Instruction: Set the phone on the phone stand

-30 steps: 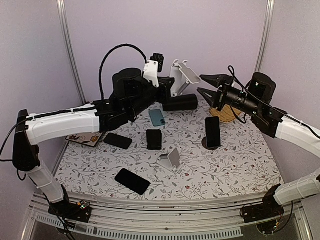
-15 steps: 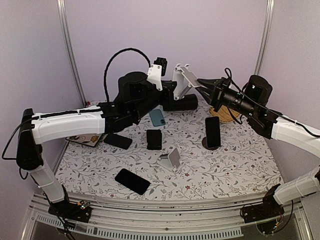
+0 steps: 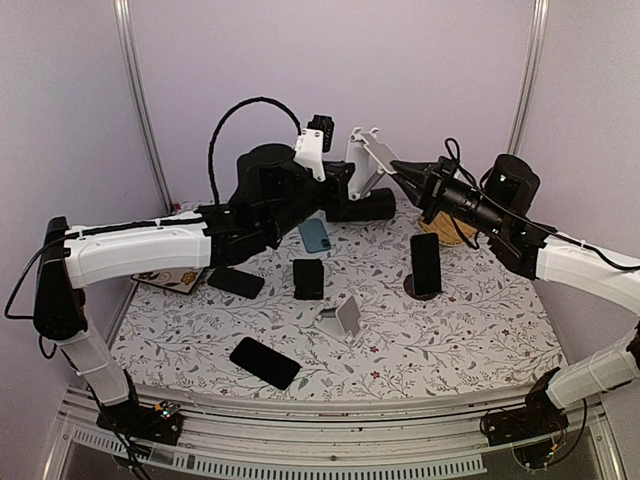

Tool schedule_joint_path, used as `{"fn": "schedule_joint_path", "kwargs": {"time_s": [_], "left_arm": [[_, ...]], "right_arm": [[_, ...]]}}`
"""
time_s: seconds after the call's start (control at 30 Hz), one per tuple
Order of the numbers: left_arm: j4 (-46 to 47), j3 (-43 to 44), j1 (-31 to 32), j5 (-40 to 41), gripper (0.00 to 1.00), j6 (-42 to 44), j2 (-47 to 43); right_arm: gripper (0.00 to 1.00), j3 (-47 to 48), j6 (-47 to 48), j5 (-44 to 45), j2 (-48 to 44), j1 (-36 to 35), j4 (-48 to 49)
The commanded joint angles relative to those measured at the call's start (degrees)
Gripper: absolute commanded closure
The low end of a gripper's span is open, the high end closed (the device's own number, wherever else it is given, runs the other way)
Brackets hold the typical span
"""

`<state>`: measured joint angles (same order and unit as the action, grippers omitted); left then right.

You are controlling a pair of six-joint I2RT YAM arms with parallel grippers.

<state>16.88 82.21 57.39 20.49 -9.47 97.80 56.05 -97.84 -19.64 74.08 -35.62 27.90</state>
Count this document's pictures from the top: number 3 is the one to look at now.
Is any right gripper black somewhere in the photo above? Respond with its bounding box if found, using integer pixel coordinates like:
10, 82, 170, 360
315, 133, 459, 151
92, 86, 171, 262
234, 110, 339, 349
389, 156, 509, 238

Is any white folding phone stand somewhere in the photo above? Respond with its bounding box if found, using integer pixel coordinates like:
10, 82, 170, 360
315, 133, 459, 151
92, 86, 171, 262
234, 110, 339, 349
345, 127, 400, 201

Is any blue smartphone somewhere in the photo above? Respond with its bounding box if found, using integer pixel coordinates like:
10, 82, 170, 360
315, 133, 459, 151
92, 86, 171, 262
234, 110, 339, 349
410, 233, 442, 295

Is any round wooden base phone stand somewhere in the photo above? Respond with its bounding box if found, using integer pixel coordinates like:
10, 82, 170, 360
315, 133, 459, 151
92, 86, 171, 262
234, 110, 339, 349
403, 275, 441, 301

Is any black smartphone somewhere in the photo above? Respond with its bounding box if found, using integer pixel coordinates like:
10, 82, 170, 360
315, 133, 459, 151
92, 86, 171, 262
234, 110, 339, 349
230, 337, 301, 390
207, 268, 265, 299

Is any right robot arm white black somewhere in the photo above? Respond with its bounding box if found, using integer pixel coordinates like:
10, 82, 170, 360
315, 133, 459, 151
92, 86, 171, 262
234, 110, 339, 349
390, 138, 639, 436

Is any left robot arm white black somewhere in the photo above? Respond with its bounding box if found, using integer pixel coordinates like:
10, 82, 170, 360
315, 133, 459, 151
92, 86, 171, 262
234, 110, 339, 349
27, 115, 355, 434

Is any black folding phone stand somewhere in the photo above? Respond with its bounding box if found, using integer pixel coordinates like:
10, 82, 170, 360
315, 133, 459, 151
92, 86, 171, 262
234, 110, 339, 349
293, 259, 324, 300

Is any grey white phone stand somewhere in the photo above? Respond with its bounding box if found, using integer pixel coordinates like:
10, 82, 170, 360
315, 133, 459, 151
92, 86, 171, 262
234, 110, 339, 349
314, 296, 368, 346

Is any black cylinder speaker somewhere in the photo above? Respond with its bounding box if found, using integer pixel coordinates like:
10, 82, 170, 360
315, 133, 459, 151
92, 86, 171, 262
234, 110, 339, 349
325, 188, 396, 223

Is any teal smartphone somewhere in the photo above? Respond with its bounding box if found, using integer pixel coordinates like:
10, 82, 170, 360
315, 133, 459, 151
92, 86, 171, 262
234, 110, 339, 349
298, 218, 331, 253

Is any woven bamboo tray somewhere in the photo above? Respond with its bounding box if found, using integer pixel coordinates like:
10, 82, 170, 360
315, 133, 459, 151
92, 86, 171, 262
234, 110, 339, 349
418, 212, 478, 247

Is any floral table mat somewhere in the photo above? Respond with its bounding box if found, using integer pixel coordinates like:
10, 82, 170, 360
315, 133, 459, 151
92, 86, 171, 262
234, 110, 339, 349
111, 201, 564, 401

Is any floral square coaster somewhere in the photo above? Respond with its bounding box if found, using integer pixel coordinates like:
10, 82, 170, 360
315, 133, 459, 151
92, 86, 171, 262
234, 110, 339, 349
131, 268, 205, 295

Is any black smartphone front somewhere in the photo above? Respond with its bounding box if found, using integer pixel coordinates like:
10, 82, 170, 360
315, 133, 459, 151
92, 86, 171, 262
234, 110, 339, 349
230, 337, 301, 390

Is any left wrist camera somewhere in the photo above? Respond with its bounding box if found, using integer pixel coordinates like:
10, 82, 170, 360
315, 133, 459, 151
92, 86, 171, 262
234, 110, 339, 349
294, 114, 335, 182

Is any right aluminium corner post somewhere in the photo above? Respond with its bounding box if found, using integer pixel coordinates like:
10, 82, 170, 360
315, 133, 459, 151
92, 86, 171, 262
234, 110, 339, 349
507, 0, 550, 155

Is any aluminium corner post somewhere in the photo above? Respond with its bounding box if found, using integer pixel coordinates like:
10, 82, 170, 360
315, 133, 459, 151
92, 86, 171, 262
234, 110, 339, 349
113, 0, 173, 212
507, 0, 550, 155

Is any front aluminium rail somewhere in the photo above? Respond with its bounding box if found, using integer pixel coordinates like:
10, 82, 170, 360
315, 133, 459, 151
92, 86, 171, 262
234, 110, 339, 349
54, 384, 609, 459

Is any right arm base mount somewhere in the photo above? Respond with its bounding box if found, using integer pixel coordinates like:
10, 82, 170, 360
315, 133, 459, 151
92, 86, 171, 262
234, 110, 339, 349
479, 397, 569, 446

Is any left aluminium corner post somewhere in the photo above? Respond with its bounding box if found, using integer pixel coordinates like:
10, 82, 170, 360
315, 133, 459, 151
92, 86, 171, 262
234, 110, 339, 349
113, 0, 173, 212

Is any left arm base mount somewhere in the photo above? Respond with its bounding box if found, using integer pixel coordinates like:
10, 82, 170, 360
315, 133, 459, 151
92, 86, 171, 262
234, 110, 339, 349
94, 398, 184, 446

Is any perforated cable tray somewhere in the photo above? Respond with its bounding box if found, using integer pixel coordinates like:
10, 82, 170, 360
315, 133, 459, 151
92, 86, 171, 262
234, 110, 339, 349
64, 427, 489, 479

